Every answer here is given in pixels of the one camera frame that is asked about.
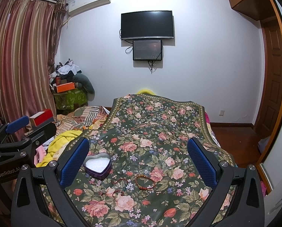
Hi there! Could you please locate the red string turquoise bead bracelet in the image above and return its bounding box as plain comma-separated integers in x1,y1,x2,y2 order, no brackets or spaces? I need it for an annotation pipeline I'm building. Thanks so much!
109,178,132,198

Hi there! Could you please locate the red gold braided bracelet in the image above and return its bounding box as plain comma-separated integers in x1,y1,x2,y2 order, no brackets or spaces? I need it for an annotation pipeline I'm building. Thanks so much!
134,174,156,191

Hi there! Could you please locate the red white box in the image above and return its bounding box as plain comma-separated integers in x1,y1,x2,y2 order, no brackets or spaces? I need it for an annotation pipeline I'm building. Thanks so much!
30,109,54,127

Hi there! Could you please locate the heart shaped purple tin box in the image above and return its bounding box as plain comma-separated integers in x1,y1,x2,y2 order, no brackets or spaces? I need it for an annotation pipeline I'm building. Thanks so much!
83,153,112,180

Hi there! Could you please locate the yellow blanket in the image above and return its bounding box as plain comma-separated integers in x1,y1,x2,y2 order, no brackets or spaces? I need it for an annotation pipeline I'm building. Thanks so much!
36,130,82,168

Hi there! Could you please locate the striped patterned quilt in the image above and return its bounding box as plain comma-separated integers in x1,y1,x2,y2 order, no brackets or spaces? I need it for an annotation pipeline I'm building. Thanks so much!
56,106,110,135

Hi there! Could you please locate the orange box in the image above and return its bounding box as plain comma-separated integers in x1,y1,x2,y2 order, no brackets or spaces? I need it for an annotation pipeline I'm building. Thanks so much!
54,82,75,93

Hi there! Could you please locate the floral green bed cover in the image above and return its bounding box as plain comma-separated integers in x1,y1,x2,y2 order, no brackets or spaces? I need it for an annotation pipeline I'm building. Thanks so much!
40,93,237,227

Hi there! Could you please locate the wooden door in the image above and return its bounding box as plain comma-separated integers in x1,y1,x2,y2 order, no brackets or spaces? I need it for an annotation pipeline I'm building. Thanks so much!
254,17,282,138

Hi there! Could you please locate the striped red curtain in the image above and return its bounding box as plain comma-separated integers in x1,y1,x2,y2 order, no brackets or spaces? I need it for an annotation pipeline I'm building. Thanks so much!
0,0,66,122

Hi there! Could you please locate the white air conditioner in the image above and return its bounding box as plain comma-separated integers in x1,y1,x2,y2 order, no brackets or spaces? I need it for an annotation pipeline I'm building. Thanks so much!
68,0,111,17

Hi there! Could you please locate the white wall socket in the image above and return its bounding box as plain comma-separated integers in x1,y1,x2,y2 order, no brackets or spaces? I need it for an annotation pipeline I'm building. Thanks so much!
219,110,225,116

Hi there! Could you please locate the small black wall monitor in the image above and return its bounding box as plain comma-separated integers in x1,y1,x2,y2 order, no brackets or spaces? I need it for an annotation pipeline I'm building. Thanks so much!
133,40,163,61

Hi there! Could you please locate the black wall television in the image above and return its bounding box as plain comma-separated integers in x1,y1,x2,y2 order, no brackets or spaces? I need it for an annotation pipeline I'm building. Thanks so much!
120,10,174,40

